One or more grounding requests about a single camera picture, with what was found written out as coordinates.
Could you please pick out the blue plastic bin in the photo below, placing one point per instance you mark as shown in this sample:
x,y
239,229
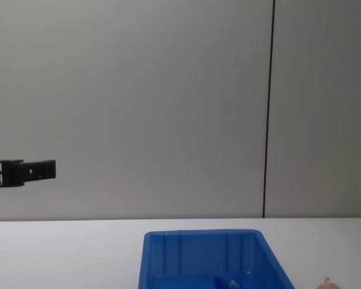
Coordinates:
x,y
198,259

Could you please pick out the pale pink round object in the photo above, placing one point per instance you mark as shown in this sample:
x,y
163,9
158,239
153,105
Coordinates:
x,y
327,285

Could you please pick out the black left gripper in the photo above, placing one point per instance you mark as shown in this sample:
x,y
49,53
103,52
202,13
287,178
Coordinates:
x,y
6,174

